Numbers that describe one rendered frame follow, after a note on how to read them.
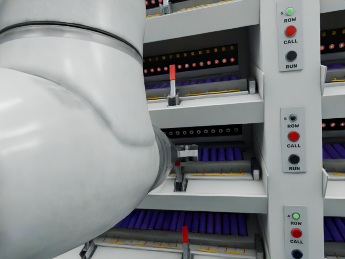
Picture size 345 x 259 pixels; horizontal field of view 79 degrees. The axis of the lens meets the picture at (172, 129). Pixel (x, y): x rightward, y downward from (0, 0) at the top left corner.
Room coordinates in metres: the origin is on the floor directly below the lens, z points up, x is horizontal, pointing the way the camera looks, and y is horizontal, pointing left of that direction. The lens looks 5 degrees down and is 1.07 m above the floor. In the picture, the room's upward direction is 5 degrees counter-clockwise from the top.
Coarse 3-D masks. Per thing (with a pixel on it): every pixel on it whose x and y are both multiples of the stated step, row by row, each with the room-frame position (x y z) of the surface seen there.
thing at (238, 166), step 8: (224, 160) 0.50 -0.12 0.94; (232, 160) 0.49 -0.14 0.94; (240, 160) 0.49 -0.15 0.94; (248, 160) 0.48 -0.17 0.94; (192, 168) 0.50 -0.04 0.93; (200, 168) 0.50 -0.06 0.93; (208, 168) 0.49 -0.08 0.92; (216, 168) 0.49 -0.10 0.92; (224, 168) 0.49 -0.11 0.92; (232, 168) 0.48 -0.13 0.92; (240, 168) 0.48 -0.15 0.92; (248, 168) 0.47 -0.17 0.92
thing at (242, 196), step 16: (256, 144) 0.51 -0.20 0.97; (256, 160) 0.47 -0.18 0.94; (192, 176) 0.50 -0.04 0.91; (208, 176) 0.49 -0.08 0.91; (224, 176) 0.48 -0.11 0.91; (240, 176) 0.47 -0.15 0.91; (256, 176) 0.45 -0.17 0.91; (160, 192) 0.46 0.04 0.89; (176, 192) 0.45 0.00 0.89; (192, 192) 0.44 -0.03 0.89; (208, 192) 0.44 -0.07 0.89; (224, 192) 0.43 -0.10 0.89; (240, 192) 0.42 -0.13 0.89; (256, 192) 0.42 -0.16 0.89; (144, 208) 0.48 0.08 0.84; (160, 208) 0.47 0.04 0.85; (176, 208) 0.46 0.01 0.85; (192, 208) 0.45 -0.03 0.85; (208, 208) 0.44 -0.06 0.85; (224, 208) 0.43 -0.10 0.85; (240, 208) 0.42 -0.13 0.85; (256, 208) 0.41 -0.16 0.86
